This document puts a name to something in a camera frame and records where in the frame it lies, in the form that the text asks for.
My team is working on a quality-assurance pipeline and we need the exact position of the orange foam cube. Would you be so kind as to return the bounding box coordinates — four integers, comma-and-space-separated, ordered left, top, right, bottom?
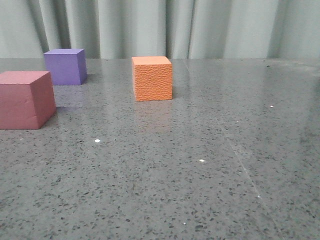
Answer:
131, 56, 173, 101

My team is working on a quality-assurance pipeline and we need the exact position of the pale green curtain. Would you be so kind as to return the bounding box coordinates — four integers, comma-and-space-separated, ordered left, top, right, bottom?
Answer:
0, 0, 320, 59

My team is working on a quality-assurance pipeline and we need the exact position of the purple foam cube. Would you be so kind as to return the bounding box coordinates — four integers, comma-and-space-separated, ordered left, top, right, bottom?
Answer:
43, 48, 87, 86

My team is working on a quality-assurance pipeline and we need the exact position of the pink foam cube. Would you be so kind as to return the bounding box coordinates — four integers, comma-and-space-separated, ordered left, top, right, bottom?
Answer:
0, 71, 56, 130

